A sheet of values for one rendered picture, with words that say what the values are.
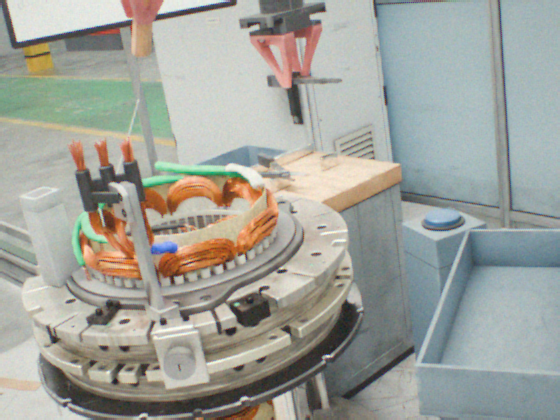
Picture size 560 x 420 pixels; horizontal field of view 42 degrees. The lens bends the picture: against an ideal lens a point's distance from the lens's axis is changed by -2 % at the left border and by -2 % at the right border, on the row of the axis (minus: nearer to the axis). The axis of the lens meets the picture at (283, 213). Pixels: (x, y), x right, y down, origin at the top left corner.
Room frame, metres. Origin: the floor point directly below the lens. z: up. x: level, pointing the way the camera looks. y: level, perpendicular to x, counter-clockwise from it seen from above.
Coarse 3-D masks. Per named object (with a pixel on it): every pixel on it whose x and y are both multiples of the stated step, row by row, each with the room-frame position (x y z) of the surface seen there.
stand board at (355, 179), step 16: (304, 160) 1.01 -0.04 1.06; (352, 160) 0.97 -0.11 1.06; (368, 160) 0.96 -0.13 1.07; (320, 176) 0.93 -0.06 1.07; (336, 176) 0.92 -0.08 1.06; (352, 176) 0.91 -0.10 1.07; (368, 176) 0.90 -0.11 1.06; (384, 176) 0.90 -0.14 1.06; (400, 176) 0.92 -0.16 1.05; (288, 192) 0.89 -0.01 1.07; (304, 192) 0.88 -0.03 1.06; (320, 192) 0.87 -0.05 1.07; (336, 192) 0.86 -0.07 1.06; (352, 192) 0.87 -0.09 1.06; (368, 192) 0.88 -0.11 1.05; (336, 208) 0.85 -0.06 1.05
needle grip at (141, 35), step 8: (144, 0) 0.66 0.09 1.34; (136, 24) 0.66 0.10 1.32; (152, 24) 0.67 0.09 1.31; (136, 32) 0.66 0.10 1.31; (144, 32) 0.66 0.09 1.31; (136, 40) 0.66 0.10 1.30; (144, 40) 0.66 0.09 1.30; (136, 48) 0.66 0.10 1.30; (144, 48) 0.66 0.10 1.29; (144, 56) 0.67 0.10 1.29
